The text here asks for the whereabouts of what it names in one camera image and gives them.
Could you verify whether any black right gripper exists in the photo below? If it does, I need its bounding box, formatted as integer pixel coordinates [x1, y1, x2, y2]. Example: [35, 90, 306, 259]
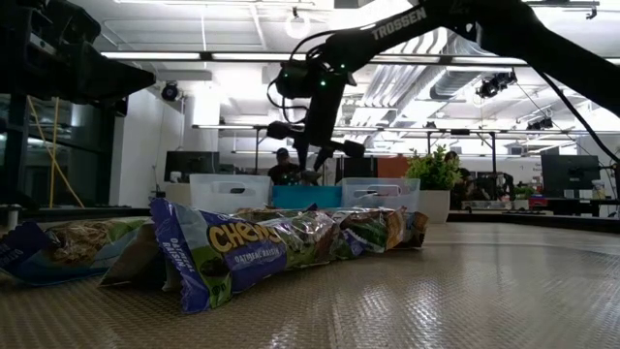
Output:
[265, 84, 367, 172]

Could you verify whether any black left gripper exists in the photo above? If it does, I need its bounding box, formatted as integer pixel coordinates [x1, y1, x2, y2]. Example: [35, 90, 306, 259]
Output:
[0, 0, 156, 104]

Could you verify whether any blue silver granola bar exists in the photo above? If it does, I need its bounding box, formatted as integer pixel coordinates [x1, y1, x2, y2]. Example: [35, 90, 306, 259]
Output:
[333, 206, 407, 257]

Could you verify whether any purple oatmeal raisin granola bar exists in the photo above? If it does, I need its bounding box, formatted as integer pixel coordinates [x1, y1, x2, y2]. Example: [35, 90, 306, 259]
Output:
[148, 197, 340, 314]

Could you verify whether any person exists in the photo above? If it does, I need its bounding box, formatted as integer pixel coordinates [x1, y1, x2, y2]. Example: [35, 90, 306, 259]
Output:
[444, 150, 479, 210]
[267, 147, 302, 186]

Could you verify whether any teal plastic bin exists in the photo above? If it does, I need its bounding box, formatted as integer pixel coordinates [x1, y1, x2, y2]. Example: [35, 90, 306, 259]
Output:
[270, 185, 343, 210]

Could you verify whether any clear plastic bin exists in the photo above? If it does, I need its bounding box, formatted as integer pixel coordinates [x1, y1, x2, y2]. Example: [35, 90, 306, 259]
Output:
[337, 176, 421, 213]
[189, 174, 273, 214]

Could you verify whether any leafy green plant white pot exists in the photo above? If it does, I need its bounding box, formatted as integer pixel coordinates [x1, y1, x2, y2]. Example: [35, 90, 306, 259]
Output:
[405, 143, 462, 225]

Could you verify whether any round white ceiling lamp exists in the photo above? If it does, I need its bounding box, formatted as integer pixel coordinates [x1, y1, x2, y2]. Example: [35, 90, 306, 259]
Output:
[284, 7, 313, 41]

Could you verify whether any light blue snack bag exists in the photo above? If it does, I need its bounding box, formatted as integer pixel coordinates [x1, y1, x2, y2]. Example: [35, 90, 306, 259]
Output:
[0, 216, 155, 287]

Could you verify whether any tan baking mat grey border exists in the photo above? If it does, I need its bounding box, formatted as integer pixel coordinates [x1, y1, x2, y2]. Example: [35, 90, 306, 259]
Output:
[0, 236, 620, 349]

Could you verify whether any black monitor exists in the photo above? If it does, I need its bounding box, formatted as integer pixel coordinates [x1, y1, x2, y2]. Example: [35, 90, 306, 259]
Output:
[541, 154, 602, 198]

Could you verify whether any black ceiling camera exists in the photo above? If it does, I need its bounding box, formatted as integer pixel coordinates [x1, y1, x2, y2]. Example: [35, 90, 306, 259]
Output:
[161, 80, 181, 102]

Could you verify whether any background black metal frame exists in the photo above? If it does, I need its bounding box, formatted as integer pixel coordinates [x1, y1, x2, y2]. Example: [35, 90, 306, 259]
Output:
[401, 128, 620, 195]
[193, 124, 330, 186]

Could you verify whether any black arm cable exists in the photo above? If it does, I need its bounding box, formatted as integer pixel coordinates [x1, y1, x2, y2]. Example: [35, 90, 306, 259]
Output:
[266, 28, 620, 164]

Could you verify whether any orange wall panel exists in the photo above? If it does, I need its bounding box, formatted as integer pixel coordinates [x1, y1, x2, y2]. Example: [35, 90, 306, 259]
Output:
[377, 155, 409, 179]

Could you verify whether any yellow power cord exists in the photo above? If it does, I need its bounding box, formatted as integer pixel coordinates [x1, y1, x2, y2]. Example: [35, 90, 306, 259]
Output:
[26, 95, 86, 209]

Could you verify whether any silver ventilation duct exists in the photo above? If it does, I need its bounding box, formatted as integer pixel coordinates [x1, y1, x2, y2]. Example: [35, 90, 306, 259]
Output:
[367, 28, 485, 108]

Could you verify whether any white cylinder post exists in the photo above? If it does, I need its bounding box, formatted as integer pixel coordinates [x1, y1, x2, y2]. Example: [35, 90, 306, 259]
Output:
[0, 203, 23, 233]

